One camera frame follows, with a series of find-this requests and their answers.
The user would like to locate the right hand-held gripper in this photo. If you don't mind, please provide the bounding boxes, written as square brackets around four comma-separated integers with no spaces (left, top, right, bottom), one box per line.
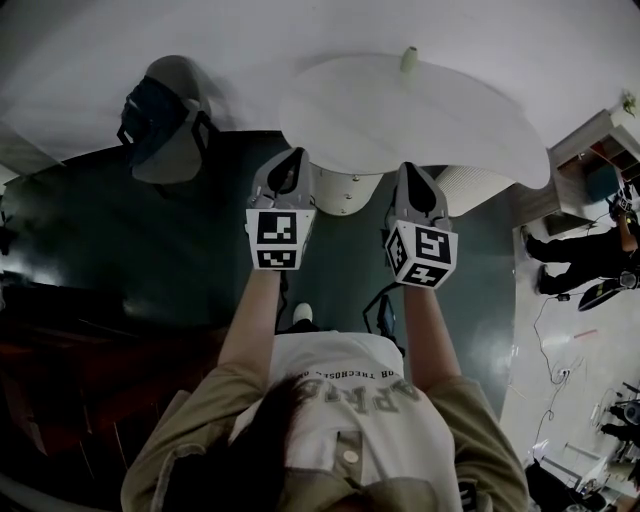
[383,161,460,290]

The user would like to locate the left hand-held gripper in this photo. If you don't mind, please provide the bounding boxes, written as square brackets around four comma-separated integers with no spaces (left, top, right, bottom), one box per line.
[244,147,317,271]

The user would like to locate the large white wood-lined drawer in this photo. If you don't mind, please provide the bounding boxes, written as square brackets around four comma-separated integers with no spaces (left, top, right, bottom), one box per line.
[313,167,382,199]

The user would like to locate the white cabinet with wooden interior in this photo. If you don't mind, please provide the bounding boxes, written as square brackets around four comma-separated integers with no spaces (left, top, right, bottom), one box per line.
[277,52,551,219]

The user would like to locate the person's right forearm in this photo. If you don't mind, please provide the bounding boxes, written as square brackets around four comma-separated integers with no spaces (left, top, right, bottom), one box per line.
[402,284,464,395]

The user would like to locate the person's left forearm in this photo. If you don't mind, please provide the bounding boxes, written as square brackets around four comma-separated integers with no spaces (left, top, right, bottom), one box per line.
[217,269,285,396]

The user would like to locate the dark backpack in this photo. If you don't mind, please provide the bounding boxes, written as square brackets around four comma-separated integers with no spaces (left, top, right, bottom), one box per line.
[118,77,201,169]

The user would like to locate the person's black trousers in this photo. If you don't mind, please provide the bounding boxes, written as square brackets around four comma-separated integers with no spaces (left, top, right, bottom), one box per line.
[274,319,337,335]

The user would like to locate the grey open shelf cabinet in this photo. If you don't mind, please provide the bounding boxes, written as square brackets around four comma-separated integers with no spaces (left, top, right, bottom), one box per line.
[547,107,640,236]

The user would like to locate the black and green bag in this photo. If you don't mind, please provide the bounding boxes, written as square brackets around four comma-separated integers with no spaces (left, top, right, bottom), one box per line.
[578,277,629,312]

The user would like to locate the person's white shirt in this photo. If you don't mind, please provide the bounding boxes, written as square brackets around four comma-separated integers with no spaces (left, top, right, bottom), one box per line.
[227,329,457,512]

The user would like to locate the person's khaki jacket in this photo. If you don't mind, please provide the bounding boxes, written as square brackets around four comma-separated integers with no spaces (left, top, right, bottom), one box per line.
[119,367,531,512]

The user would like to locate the black and white equipment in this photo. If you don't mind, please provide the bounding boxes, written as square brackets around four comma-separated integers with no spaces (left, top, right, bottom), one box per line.
[524,384,640,512]

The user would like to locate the grey chair black frame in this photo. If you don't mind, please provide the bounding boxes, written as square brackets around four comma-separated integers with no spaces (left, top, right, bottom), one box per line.
[115,54,222,199]

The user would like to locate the dark wooden bed frame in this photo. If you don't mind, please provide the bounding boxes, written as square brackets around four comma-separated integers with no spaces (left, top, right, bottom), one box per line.
[0,279,226,501]

